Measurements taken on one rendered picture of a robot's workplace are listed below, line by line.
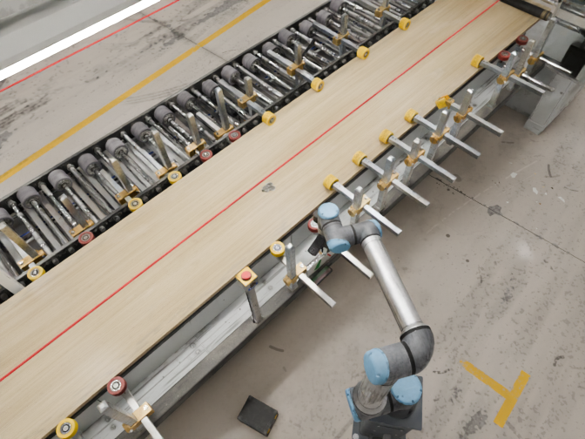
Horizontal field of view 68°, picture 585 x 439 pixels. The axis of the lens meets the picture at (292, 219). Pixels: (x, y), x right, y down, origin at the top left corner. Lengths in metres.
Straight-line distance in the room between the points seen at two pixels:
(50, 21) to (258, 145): 1.78
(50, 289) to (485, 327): 2.69
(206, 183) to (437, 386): 1.93
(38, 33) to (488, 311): 3.02
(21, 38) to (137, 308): 1.48
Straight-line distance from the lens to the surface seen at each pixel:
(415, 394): 2.17
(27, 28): 1.21
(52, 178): 3.10
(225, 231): 2.43
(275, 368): 3.04
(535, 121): 4.50
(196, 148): 2.90
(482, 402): 3.19
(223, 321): 2.51
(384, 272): 1.76
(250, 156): 2.73
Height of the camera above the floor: 2.94
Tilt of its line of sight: 57 degrees down
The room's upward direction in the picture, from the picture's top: 3 degrees counter-clockwise
